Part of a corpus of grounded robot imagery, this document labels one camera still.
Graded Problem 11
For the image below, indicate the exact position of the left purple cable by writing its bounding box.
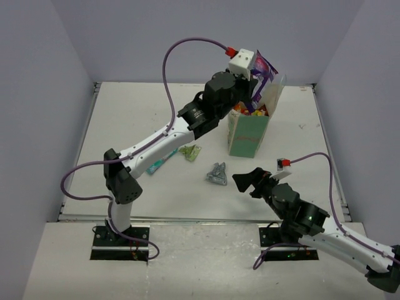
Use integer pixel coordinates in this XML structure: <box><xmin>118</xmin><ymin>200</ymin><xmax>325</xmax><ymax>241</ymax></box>
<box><xmin>59</xmin><ymin>37</ymin><xmax>235</xmax><ymax>201</ymax></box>

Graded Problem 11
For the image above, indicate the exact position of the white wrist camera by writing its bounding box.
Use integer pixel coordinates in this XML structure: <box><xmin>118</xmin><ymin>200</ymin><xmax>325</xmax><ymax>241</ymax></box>
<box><xmin>272</xmin><ymin>158</ymin><xmax>292</xmax><ymax>181</ymax></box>
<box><xmin>228</xmin><ymin>49</ymin><xmax>256</xmax><ymax>81</ymax></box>

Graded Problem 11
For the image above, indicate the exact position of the small green wrapper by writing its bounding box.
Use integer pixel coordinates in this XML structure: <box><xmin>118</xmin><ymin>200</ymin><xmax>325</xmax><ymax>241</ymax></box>
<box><xmin>179</xmin><ymin>145</ymin><xmax>201</xmax><ymax>162</ymax></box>

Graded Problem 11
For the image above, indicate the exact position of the orange snack packet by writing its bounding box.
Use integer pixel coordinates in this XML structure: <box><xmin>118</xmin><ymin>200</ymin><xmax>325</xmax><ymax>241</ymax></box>
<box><xmin>233</xmin><ymin>105</ymin><xmax>264</xmax><ymax>116</ymax></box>

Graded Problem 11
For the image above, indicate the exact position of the purple snack packet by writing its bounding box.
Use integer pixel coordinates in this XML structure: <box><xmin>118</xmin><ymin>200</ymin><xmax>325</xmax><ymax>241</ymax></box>
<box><xmin>251</xmin><ymin>51</ymin><xmax>279</xmax><ymax>109</ymax></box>

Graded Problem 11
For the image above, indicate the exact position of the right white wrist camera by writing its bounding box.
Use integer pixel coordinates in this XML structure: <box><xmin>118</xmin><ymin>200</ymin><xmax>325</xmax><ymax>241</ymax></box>
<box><xmin>272</xmin><ymin>158</ymin><xmax>292</xmax><ymax>181</ymax></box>

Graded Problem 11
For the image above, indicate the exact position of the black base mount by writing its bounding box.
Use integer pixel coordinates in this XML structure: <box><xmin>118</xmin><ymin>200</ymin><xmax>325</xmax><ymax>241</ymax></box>
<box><xmin>90</xmin><ymin>225</ymin><xmax>149</xmax><ymax>262</ymax></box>
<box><xmin>259</xmin><ymin>222</ymin><xmax>319</xmax><ymax>262</ymax></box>

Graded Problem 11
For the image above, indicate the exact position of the green paper bag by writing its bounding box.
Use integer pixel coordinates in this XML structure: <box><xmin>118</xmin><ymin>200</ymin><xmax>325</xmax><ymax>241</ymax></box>
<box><xmin>227</xmin><ymin>74</ymin><xmax>287</xmax><ymax>158</ymax></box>

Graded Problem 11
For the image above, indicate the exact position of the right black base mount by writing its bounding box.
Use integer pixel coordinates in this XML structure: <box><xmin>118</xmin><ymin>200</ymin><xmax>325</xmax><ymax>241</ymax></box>
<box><xmin>259</xmin><ymin>222</ymin><xmax>319</xmax><ymax>262</ymax></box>

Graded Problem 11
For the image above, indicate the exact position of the teal snack packet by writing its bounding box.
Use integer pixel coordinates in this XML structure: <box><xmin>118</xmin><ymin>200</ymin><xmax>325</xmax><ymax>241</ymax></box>
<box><xmin>146</xmin><ymin>149</ymin><xmax>178</xmax><ymax>175</ymax></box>

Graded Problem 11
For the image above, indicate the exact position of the silver foil wrapper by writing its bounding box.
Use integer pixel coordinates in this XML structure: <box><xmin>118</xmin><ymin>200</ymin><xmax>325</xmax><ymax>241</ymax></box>
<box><xmin>206</xmin><ymin>162</ymin><xmax>228</xmax><ymax>186</ymax></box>

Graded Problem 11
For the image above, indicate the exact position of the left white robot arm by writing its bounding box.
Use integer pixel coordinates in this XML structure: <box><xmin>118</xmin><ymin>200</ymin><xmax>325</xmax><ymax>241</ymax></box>
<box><xmin>104</xmin><ymin>71</ymin><xmax>257</xmax><ymax>246</ymax></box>

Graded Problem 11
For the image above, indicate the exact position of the red chips bag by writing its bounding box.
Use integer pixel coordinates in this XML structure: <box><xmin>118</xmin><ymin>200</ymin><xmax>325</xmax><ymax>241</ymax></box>
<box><xmin>257</xmin><ymin>104</ymin><xmax>269</xmax><ymax>116</ymax></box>

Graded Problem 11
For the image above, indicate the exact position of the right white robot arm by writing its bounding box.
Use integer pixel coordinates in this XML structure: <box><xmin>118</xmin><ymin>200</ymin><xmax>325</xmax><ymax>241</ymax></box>
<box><xmin>232</xmin><ymin>167</ymin><xmax>399</xmax><ymax>293</ymax></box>

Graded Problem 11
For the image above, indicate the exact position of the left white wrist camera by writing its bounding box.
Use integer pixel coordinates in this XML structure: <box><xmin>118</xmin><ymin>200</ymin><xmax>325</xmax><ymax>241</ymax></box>
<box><xmin>228</xmin><ymin>49</ymin><xmax>256</xmax><ymax>81</ymax></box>

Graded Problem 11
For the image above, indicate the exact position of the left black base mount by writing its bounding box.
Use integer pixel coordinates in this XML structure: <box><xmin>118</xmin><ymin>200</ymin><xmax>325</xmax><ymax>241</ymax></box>
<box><xmin>90</xmin><ymin>225</ymin><xmax>149</xmax><ymax>262</ymax></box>

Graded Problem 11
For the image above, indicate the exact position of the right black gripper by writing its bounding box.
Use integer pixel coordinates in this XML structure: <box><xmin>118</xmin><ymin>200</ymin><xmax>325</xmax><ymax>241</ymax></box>
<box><xmin>232</xmin><ymin>167</ymin><xmax>286</xmax><ymax>220</ymax></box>

